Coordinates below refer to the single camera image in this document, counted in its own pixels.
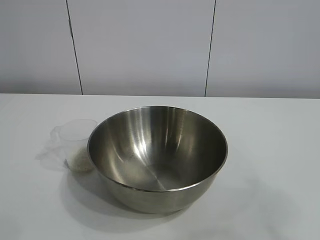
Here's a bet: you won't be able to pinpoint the stainless steel mixing bowl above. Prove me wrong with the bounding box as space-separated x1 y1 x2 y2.
87 106 229 215

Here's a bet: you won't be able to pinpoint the clear plastic measuring cup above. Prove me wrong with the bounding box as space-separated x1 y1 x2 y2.
51 118 97 173

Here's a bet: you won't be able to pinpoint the white rice grains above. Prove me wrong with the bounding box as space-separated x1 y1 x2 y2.
66 146 94 173

